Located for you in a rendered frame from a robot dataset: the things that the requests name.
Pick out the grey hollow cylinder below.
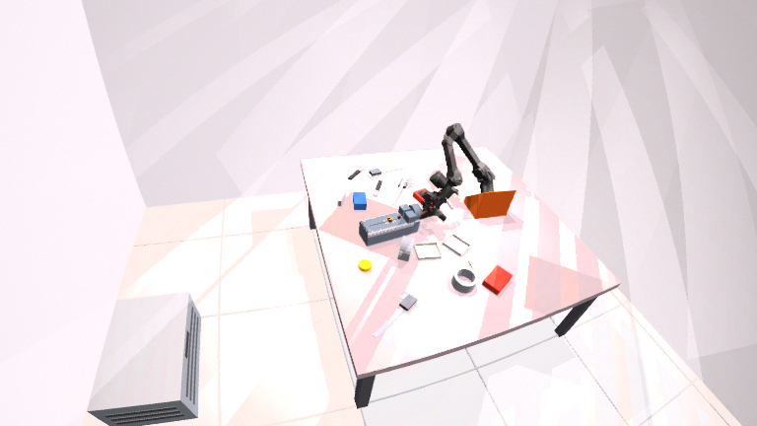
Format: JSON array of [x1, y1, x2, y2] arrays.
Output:
[[451, 266, 478, 294], [398, 236, 415, 262]]

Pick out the yellow short cylinder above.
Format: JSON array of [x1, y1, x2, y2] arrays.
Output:
[[359, 259, 372, 272]]

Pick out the blue block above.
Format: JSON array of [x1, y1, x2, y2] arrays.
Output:
[[353, 192, 367, 210]]

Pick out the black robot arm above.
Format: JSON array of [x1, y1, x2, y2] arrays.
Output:
[[423, 123, 495, 205]]

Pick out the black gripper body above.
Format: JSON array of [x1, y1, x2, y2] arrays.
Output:
[[418, 190, 447, 222]]

